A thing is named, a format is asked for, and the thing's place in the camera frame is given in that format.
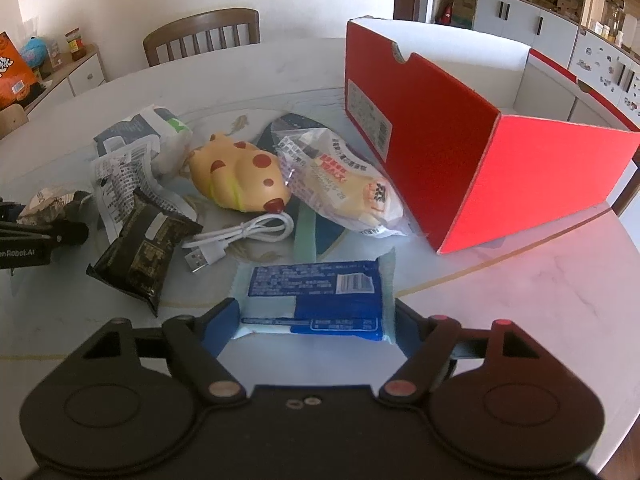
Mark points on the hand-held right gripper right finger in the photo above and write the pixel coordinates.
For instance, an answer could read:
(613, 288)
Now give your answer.
(407, 330)

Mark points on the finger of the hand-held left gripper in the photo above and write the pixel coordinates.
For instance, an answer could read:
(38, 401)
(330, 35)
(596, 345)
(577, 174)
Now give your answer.
(70, 234)

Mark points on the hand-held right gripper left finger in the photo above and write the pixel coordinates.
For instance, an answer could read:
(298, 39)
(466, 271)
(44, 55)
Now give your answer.
(222, 322)

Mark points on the brown foil packet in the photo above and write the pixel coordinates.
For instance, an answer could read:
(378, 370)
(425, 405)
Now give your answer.
(47, 202)

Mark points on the blue white snack packet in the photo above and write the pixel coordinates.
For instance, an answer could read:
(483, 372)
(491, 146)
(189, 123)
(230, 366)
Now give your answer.
(320, 290)

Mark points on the white dark-blue tissue pack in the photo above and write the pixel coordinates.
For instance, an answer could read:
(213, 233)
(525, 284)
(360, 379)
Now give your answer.
(142, 130)

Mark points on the orange snack packet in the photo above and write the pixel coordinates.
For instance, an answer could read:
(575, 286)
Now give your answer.
(240, 170)

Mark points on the red cardboard box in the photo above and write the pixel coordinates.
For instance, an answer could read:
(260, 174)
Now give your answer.
(450, 160)

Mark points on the white marble desktop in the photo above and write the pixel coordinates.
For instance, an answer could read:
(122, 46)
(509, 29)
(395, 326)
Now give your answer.
(200, 85)

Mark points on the white printed wrapper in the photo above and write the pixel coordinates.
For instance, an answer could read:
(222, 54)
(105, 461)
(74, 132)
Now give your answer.
(120, 180)

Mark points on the black snack packet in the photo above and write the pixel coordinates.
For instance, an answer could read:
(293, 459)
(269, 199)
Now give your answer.
(142, 255)

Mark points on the wooden chair back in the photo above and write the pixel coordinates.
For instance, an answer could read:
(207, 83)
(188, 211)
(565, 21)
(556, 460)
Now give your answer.
(12, 120)

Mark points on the low white sideboard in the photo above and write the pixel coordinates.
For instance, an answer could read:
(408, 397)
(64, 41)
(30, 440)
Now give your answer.
(82, 77)

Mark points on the clear bag of snacks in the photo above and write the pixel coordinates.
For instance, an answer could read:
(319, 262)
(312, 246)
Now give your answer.
(340, 185)

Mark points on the orange snack bag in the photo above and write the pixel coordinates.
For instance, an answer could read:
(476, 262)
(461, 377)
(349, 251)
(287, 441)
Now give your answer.
(12, 72)

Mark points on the blue plush toy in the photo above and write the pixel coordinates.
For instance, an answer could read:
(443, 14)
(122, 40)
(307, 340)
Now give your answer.
(34, 51)

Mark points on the jar with red label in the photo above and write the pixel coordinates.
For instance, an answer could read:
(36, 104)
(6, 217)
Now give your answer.
(75, 45)

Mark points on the wooden slat-back chair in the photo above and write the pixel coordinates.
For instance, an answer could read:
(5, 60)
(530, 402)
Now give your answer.
(200, 22)

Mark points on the small red object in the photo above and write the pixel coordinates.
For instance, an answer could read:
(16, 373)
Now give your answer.
(445, 14)

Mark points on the brown cardboard carton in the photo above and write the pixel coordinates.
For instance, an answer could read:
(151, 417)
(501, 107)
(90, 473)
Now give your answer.
(464, 10)

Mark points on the glass jar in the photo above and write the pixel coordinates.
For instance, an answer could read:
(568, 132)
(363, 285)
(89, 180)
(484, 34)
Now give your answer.
(613, 16)

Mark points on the white wall cabinet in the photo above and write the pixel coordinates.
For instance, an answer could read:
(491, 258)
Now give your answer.
(550, 25)

